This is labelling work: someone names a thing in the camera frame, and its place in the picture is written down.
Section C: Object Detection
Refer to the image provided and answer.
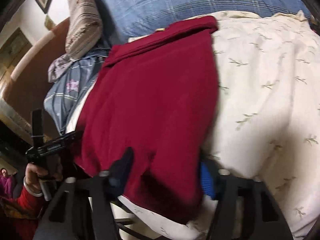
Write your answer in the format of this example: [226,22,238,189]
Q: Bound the red sleeve forearm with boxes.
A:
[1,187,44,239]

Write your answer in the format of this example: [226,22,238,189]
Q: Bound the red knit sweater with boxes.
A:
[74,16,219,224]

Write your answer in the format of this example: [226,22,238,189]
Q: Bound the grey plaid star bedsheet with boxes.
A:
[43,46,110,134]

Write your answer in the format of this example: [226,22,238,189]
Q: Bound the blue plaid quilt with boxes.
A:
[95,0,310,44]

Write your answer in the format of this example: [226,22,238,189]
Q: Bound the brown wooden headboard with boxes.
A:
[1,18,69,144]

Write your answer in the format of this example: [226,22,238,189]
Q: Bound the cream leaf-print blanket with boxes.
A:
[66,10,320,240]

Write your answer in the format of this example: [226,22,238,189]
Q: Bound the grey crumpled cloth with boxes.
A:
[48,54,74,83]

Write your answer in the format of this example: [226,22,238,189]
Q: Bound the beige striped pillow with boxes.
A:
[65,0,103,60]

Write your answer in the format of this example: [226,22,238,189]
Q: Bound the person's left hand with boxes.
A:
[24,164,63,194]

